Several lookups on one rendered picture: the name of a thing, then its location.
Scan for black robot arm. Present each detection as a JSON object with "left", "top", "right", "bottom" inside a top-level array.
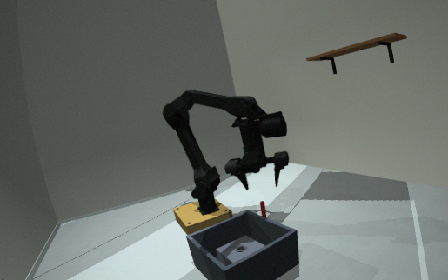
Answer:
[{"left": 163, "top": 90, "right": 287, "bottom": 216}]

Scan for dark red peg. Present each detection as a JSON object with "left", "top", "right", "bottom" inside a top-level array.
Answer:
[{"left": 260, "top": 201, "right": 266, "bottom": 217}]

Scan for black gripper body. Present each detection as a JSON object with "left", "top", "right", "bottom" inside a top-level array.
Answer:
[{"left": 224, "top": 138, "right": 289, "bottom": 174}]

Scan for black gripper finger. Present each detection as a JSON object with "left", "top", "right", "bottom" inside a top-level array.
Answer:
[
  {"left": 274, "top": 165, "right": 285, "bottom": 187},
  {"left": 231, "top": 169, "right": 248, "bottom": 190}
]

